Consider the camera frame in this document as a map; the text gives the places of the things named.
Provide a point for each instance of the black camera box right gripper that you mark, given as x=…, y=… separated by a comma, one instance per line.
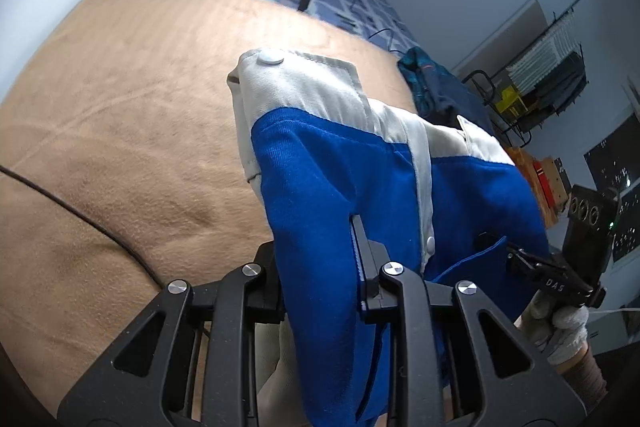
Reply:
x=586, y=247

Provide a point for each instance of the black clothes rack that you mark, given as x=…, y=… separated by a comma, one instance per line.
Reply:
x=485, y=69

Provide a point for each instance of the right forearm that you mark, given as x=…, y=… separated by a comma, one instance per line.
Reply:
x=585, y=377

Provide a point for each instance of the cardboard box with red books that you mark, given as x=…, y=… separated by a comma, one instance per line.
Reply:
x=548, y=181

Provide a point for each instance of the dark hanging clothes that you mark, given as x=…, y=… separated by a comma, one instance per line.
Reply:
x=560, y=87

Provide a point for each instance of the dark window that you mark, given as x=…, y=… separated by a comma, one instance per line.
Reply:
x=614, y=167

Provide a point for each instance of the tan bed blanket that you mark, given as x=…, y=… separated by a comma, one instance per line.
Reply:
x=123, y=168

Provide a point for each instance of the white striped hanging towel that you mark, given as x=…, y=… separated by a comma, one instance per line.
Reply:
x=545, y=54

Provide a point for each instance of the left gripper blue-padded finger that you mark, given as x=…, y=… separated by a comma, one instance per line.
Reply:
x=375, y=302

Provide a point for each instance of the dark blue clothes pile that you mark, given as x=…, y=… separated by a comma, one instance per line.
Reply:
x=440, y=97

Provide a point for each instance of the beige and blue work jacket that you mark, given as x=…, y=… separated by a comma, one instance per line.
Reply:
x=446, y=202

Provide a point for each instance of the right white gloved hand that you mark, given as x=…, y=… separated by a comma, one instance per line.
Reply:
x=559, y=333

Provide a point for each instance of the yellow box on rack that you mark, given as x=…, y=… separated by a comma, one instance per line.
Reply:
x=511, y=105

